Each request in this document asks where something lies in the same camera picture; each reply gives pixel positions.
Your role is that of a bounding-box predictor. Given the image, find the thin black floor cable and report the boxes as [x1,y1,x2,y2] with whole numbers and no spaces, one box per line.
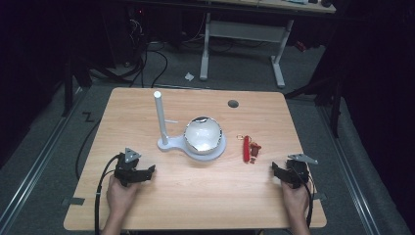
[74,117,103,181]

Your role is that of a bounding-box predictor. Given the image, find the metal floor rail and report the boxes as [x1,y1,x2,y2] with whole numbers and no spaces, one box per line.
[316,105,382,235]
[0,87,88,233]

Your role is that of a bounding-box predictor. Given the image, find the black metal stand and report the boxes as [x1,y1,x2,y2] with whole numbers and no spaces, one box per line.
[283,72,345,139]
[61,55,94,118]

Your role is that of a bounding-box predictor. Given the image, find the person's left hand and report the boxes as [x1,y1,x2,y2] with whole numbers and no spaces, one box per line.
[106,174,141,217]

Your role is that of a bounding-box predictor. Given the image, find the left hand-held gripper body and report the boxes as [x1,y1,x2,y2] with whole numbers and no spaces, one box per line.
[114,147,147,188]

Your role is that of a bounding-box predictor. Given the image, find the black floor cables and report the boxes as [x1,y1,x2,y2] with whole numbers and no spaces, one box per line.
[88,13,207,89]

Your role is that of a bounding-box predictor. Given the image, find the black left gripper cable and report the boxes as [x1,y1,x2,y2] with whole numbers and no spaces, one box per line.
[94,154,122,235]

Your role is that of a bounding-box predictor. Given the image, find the white-framed background desk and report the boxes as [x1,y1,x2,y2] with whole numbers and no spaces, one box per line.
[199,0,338,89]

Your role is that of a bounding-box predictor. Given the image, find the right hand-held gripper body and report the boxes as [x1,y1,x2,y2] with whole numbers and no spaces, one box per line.
[284,153,319,190]

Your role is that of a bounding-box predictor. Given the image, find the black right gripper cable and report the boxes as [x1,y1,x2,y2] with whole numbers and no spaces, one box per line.
[292,166,316,229]

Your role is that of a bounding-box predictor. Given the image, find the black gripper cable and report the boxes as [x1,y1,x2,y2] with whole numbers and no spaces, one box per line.
[94,154,122,235]
[292,166,316,229]

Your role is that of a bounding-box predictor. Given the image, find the red tassel keychain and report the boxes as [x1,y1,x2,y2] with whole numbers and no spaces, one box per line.
[236,133,252,164]

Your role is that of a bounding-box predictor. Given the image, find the white stand with post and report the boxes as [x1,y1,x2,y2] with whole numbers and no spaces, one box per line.
[153,90,227,162]

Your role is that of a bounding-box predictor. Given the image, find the small red charm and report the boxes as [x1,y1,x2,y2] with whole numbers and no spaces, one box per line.
[249,142,263,164]

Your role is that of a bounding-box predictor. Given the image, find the person's right hand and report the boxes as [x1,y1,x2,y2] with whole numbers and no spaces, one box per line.
[280,180,311,220]

